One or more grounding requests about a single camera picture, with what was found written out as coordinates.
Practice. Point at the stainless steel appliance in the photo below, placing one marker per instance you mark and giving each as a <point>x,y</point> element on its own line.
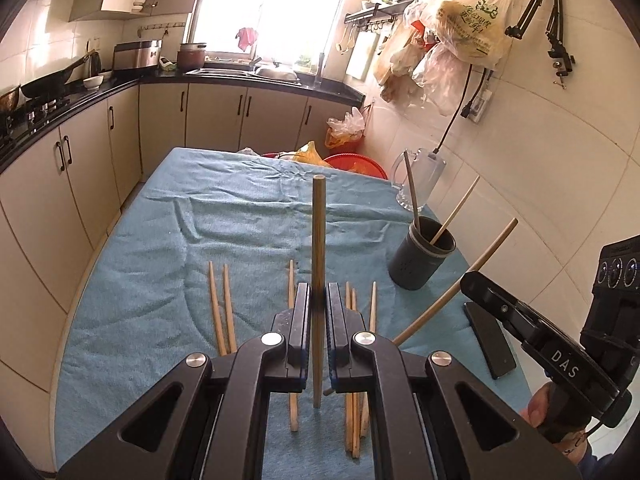
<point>137,55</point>

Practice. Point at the white cutting board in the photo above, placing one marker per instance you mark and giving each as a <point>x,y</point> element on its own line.
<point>361,55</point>

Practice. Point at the white wall socket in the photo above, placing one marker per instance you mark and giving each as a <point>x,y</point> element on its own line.
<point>477,105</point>

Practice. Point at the hanging clear plastic bags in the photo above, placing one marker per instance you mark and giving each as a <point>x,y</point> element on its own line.
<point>410,60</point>

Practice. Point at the black wok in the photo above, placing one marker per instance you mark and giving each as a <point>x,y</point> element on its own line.
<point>47,85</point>

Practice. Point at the kitchen window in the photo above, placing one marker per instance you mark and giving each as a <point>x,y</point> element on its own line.
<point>270,5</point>

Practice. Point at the crumpled clear plastic bag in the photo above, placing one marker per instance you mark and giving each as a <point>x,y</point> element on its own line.
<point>347,127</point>

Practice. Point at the beige lower kitchen cabinets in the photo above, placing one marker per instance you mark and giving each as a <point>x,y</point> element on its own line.
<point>165,115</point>

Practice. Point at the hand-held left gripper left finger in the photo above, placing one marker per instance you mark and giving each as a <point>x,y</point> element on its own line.
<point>302,332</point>

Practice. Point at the clear glass pitcher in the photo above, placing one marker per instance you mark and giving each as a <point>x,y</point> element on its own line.
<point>427,175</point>

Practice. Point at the steel sink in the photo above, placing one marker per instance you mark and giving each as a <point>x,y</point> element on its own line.
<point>250,72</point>

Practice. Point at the red plastic basin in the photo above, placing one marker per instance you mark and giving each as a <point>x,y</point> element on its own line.
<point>357,162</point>

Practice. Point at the dark grey chopstick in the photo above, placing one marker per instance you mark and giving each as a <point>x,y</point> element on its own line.
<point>412,195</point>

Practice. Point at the gas stove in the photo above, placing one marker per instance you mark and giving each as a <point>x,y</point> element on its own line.
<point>35,110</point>

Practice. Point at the red cloth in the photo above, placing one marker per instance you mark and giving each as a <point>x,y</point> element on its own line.
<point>246,39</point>

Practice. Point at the black phone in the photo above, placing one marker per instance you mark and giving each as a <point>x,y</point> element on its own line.
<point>492,345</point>

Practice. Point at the wooden chopstick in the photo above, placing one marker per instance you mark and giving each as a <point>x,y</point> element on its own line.
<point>319,240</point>
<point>480,260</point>
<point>457,210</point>
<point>348,425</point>
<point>356,430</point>
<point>291,285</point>
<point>215,305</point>
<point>229,305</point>

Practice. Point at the white printed plastic bag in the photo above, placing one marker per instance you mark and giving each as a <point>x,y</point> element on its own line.
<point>475,20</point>

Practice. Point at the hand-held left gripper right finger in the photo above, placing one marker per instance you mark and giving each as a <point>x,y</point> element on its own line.
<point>331,332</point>

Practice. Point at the white bowl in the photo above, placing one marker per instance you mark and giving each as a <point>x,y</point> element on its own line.
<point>93,82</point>

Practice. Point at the person's right hand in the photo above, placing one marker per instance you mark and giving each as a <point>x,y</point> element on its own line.
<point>536,407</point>

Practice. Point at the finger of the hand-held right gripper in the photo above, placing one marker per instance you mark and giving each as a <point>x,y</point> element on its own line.
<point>495,305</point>

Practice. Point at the black wall shelf rack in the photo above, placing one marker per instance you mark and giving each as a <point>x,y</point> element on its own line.
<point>380,10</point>

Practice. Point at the brown cooking pot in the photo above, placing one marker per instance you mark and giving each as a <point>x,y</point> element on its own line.
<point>191,57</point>

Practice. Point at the dark grey utensil holder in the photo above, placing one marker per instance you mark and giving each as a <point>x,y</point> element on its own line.
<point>415,265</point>

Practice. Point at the yellow plastic bag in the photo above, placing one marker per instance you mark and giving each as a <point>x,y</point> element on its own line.
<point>310,152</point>

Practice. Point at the black kitchen countertop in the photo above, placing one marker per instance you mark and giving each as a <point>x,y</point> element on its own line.
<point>125,80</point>

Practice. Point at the blue towel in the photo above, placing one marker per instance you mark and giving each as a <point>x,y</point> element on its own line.
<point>200,220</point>

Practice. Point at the brass pan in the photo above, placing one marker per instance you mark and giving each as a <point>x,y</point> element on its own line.
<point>9,100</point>

